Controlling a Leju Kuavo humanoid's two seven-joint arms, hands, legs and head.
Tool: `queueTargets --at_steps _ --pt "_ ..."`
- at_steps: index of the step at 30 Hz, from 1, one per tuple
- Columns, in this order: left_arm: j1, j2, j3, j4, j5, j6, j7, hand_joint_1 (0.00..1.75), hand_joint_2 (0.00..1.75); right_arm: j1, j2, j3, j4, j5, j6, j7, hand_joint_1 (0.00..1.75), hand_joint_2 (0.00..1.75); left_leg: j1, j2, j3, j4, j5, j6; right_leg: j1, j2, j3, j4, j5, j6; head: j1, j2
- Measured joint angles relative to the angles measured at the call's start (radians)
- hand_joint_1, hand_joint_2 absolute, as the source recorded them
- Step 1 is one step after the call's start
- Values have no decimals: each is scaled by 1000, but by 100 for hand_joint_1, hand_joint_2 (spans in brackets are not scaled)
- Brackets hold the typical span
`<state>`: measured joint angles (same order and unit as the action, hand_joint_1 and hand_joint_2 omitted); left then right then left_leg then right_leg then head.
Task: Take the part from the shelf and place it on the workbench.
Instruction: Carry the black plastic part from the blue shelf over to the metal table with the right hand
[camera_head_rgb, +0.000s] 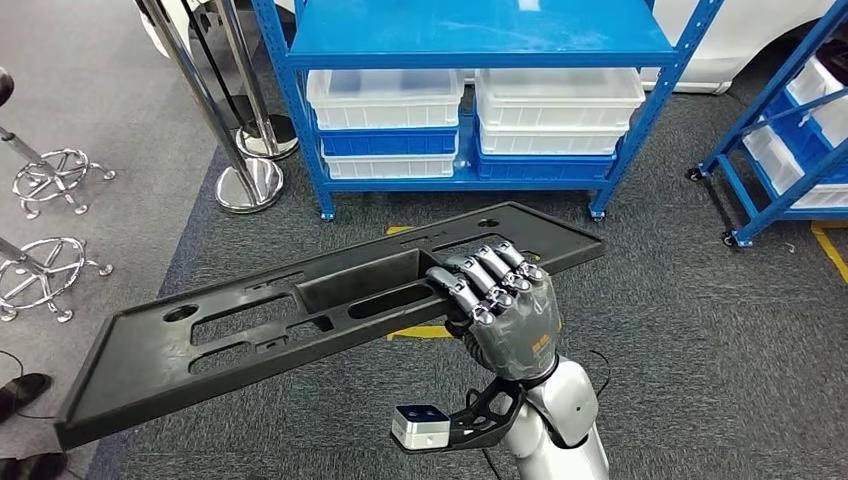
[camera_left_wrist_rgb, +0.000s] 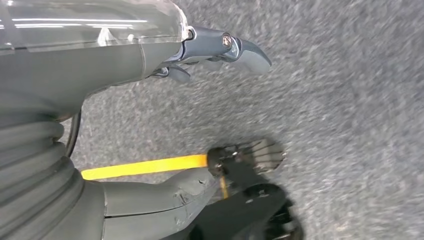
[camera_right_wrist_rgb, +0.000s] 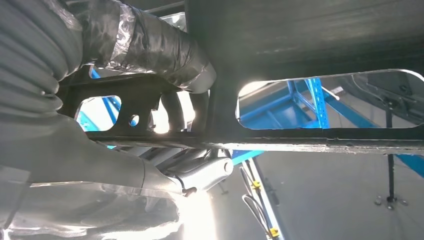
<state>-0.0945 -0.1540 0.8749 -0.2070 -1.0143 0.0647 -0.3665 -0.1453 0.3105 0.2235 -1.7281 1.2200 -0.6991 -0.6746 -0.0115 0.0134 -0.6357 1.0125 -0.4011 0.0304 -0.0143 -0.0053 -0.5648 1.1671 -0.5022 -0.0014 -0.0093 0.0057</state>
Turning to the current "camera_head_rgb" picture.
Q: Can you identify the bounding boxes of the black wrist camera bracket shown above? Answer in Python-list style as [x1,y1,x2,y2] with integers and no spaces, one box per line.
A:
[397,376,528,455]

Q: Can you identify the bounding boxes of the black plastic plate bracket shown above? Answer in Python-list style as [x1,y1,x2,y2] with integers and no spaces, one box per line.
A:
[54,201,606,452]

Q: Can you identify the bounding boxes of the blue wheeled shelf rack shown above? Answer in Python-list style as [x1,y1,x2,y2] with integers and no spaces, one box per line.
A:
[686,0,848,250]

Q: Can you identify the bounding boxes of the chrome stanchion post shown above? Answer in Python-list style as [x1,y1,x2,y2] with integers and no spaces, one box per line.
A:
[135,0,285,215]
[211,0,299,162]

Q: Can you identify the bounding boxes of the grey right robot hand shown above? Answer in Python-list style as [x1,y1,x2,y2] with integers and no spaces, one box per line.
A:
[425,240,563,383]

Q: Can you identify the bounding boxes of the black stanchion post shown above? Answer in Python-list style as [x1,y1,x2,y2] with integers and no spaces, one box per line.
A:
[178,0,299,150]

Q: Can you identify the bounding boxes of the blue metal shelf rack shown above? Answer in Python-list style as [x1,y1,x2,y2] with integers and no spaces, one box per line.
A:
[250,0,727,222]

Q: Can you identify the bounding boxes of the chrome chair base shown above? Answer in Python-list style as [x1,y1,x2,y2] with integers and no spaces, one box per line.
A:
[0,66,117,221]
[0,235,115,324]

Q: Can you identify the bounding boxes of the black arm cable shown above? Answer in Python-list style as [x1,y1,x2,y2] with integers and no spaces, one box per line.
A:
[588,349,612,400]

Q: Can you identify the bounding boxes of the blue plastic bin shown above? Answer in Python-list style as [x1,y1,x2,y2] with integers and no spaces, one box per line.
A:
[765,89,848,180]
[474,148,617,181]
[316,125,460,158]

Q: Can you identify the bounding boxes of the black shoe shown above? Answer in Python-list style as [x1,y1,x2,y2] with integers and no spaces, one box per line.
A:
[0,372,53,425]
[0,452,69,480]

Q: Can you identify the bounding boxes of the white car red stripe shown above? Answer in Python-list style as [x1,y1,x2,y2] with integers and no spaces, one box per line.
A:
[139,0,836,95]

